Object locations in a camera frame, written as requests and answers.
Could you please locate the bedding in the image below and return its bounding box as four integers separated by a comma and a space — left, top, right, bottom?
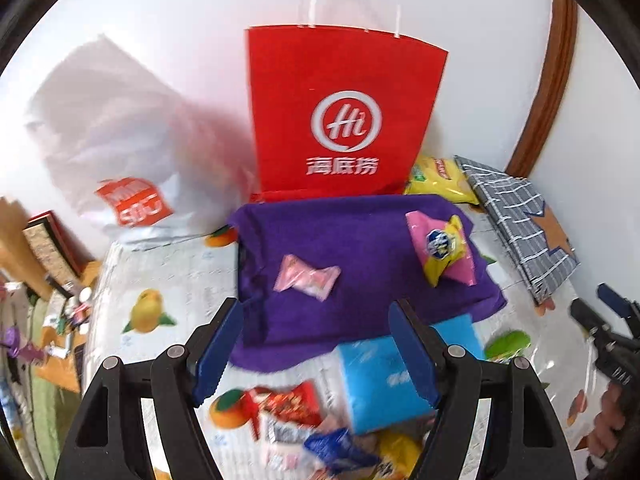
0, 285, 81, 480

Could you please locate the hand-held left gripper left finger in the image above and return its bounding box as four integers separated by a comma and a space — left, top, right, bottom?
54, 297, 246, 480

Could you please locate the purple towel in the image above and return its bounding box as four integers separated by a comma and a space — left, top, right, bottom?
227, 195, 507, 373

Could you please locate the wooden headboard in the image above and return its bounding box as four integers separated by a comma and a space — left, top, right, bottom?
0, 195, 38, 286

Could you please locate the red snack packet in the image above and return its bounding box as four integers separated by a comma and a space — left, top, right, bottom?
250, 380, 323, 428

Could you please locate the pink and yellow snack packet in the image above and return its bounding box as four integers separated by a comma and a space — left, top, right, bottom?
405, 211, 478, 288

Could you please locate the wooden nightstand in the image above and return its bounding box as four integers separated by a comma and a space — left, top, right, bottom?
35, 260, 103, 393

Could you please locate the yellow chip bag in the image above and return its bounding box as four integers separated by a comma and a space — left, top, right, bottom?
404, 155, 481, 206

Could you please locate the white and pink snack packet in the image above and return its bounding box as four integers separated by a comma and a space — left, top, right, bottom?
260, 415, 321, 466

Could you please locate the red paper bag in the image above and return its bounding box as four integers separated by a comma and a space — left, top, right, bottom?
244, 0, 449, 203

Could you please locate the white plastic shopping bag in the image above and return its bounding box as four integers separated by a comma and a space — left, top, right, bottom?
25, 35, 261, 248

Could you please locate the fruit print tablecloth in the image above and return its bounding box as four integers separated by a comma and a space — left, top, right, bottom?
82, 210, 640, 480

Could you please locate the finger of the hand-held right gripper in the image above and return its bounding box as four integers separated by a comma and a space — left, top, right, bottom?
570, 298, 621, 361
596, 283, 640, 336

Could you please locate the brown wooden door frame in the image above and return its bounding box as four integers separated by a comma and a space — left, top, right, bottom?
505, 0, 579, 178

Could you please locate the purple bottle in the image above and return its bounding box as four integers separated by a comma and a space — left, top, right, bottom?
0, 325, 33, 361

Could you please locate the blue tissue pack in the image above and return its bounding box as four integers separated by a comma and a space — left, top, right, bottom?
334, 312, 486, 436

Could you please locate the dark blue snack packet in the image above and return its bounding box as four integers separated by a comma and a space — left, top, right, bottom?
304, 427, 381, 473

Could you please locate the person's right hand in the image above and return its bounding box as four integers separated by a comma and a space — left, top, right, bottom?
586, 385, 626, 461

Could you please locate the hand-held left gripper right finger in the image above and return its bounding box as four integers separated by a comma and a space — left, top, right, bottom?
387, 299, 576, 480

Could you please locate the pink candy packet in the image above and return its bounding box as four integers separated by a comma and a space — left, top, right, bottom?
274, 254, 342, 302

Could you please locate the grey checked folded cloth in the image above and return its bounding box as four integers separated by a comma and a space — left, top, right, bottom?
455, 156, 581, 307

